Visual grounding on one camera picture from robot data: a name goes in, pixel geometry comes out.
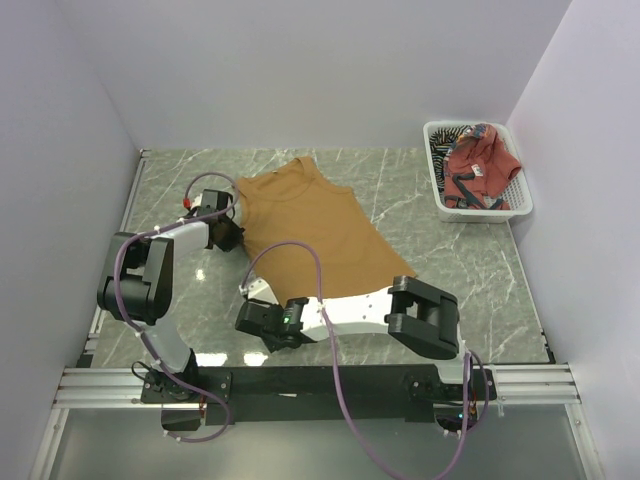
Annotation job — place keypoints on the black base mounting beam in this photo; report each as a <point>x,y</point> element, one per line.
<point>292,393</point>

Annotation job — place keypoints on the striped multicolour tank top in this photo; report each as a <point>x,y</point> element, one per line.
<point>442,150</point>

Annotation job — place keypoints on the rust red tank top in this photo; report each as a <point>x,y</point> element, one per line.
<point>477,170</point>

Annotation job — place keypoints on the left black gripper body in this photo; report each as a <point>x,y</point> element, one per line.
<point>231,234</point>

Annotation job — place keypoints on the white plastic laundry basket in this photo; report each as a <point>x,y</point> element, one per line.
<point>516,194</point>

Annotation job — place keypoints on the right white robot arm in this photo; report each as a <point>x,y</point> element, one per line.
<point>422,318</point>

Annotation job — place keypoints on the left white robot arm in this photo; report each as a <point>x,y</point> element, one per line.
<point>136,285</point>

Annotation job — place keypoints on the tan ribbed tank top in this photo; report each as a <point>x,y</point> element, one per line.
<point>311,237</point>

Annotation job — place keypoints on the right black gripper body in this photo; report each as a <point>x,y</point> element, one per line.
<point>272,342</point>

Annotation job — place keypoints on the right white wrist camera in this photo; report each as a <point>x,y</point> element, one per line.
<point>258,290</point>

